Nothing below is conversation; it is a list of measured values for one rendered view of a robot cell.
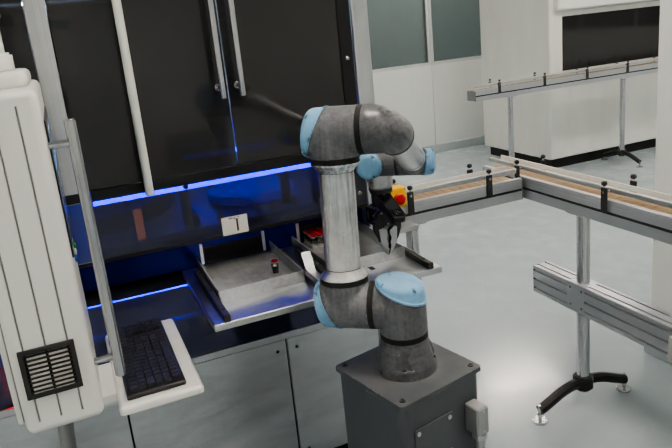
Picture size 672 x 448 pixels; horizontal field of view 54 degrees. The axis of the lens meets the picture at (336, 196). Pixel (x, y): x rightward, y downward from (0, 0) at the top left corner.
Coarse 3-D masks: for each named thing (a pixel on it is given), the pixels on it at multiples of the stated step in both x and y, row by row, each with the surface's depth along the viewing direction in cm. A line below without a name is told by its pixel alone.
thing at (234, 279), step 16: (256, 256) 222; (272, 256) 220; (208, 272) 211; (224, 272) 210; (240, 272) 209; (256, 272) 207; (288, 272) 204; (224, 288) 197; (240, 288) 189; (256, 288) 191; (272, 288) 193
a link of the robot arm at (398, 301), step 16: (400, 272) 160; (368, 288) 156; (384, 288) 152; (400, 288) 151; (416, 288) 152; (368, 304) 154; (384, 304) 153; (400, 304) 151; (416, 304) 152; (368, 320) 154; (384, 320) 153; (400, 320) 152; (416, 320) 153; (384, 336) 156; (400, 336) 153; (416, 336) 154
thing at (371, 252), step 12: (360, 228) 237; (360, 240) 227; (372, 240) 226; (312, 252) 211; (324, 252) 219; (360, 252) 216; (372, 252) 215; (384, 252) 205; (396, 252) 207; (324, 264) 202; (372, 264) 204
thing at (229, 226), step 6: (234, 216) 211; (240, 216) 212; (246, 216) 212; (222, 222) 210; (228, 222) 211; (234, 222) 211; (240, 222) 212; (246, 222) 213; (222, 228) 210; (228, 228) 211; (234, 228) 212; (240, 228) 213; (246, 228) 213; (228, 234) 211
